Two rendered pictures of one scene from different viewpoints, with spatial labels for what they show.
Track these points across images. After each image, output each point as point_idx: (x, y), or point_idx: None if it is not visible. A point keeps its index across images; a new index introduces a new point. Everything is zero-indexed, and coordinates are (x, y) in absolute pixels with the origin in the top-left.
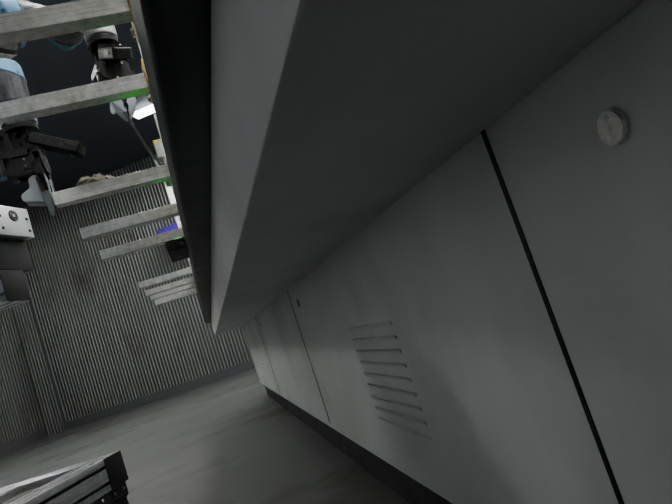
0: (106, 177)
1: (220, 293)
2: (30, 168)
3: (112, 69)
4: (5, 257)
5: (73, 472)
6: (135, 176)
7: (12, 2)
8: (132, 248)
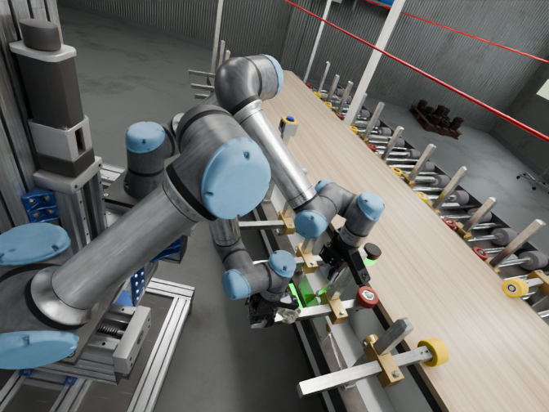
0: (298, 315)
1: (305, 338)
2: (265, 319)
3: (344, 265)
4: (184, 238)
5: (177, 311)
6: (312, 315)
7: (323, 229)
8: (252, 228)
